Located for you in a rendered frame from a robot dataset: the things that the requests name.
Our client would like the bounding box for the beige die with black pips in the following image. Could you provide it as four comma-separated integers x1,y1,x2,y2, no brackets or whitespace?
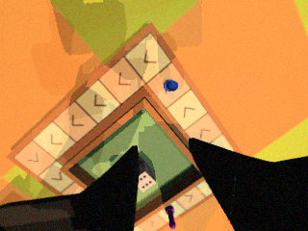
138,162,156,191

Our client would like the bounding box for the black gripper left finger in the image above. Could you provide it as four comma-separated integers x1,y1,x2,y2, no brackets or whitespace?
0,145,140,231

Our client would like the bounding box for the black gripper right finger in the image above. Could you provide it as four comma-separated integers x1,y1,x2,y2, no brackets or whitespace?
189,138,308,231

